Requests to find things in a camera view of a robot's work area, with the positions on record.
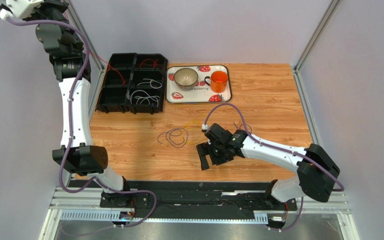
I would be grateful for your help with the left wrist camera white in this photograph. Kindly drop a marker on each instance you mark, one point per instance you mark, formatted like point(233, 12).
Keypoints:
point(20, 9)

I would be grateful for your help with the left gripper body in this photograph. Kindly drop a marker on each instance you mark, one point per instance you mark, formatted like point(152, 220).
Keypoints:
point(49, 10)

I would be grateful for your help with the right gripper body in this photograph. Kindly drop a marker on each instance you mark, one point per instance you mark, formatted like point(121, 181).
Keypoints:
point(206, 150)

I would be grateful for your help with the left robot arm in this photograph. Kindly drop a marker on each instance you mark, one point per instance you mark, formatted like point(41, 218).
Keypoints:
point(69, 54)

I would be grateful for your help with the strawberry pattern tray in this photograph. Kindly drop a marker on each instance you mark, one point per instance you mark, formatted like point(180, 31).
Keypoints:
point(201, 92)

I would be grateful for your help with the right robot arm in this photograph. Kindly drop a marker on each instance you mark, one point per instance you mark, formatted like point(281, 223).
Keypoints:
point(315, 172)

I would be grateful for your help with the orange mug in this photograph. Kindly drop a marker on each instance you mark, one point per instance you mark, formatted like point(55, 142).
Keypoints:
point(217, 81)

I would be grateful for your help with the black compartment bin organizer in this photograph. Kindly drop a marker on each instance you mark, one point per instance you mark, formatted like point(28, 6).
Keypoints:
point(134, 83)

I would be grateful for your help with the beige ceramic bowl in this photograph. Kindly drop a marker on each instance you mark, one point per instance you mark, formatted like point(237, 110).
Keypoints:
point(186, 78)

